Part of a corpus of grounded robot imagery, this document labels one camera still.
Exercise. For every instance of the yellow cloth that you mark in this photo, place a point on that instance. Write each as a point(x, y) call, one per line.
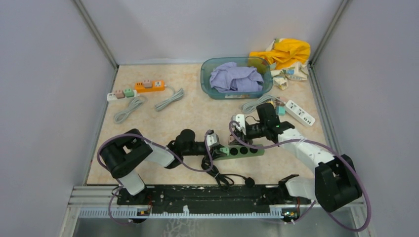
point(285, 52)

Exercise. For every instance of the green charger on white strip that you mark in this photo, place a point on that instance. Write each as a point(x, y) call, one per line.
point(128, 92)

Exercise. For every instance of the teal plastic basin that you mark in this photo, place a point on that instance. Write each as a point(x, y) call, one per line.
point(262, 67)

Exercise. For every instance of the small white power strip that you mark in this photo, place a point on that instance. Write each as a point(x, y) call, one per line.
point(111, 97)

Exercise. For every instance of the white patterned cloth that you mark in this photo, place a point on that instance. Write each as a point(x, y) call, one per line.
point(296, 72)

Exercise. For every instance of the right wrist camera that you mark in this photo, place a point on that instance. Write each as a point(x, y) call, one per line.
point(240, 122)

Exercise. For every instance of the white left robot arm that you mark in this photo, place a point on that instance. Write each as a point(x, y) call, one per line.
point(120, 155)

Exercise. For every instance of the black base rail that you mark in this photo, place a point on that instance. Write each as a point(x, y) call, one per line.
point(209, 199)

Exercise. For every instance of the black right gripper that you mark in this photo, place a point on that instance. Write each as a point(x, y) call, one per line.
point(246, 138)

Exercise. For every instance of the orange power strip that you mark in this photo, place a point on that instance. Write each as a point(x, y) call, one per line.
point(158, 85)

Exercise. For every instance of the green power strip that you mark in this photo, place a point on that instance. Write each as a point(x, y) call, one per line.
point(240, 151)

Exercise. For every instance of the light green usb charger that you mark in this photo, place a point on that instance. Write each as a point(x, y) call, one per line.
point(224, 151)

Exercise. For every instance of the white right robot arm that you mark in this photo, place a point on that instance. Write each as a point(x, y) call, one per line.
point(334, 185)

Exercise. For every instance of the pink charger on white strip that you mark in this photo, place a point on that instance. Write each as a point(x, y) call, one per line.
point(119, 94)

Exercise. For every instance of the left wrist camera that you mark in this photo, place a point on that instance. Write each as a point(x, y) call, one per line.
point(211, 139)

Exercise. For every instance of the teal usb charger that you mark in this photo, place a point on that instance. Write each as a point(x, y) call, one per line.
point(280, 110)

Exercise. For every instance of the purple cloth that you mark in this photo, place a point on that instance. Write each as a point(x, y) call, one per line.
point(229, 77)

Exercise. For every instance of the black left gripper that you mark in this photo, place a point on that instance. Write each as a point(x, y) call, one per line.
point(215, 151)

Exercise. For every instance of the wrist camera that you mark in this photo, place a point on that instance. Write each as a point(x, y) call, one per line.
point(240, 122)
point(211, 139)

